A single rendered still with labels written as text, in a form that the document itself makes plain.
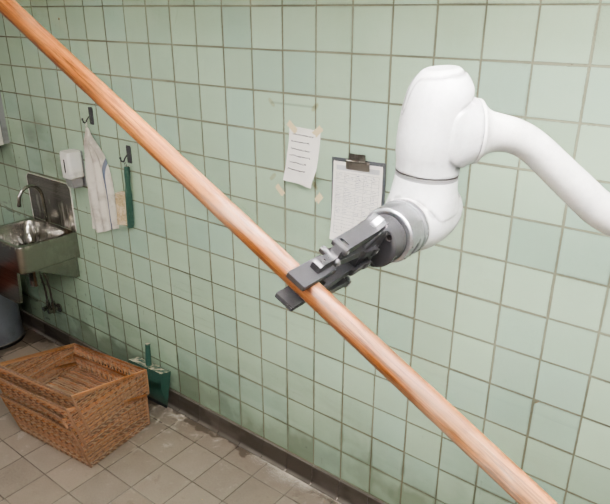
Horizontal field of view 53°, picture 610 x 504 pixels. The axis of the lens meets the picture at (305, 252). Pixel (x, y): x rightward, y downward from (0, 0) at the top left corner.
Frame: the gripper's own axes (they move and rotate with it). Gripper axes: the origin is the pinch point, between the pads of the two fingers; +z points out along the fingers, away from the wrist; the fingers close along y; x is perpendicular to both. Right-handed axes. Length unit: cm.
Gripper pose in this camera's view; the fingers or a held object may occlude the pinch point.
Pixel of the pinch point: (305, 282)
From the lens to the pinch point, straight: 77.2
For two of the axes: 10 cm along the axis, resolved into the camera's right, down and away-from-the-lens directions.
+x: -7.0, -6.4, 3.0
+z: -6.0, 3.0, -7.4
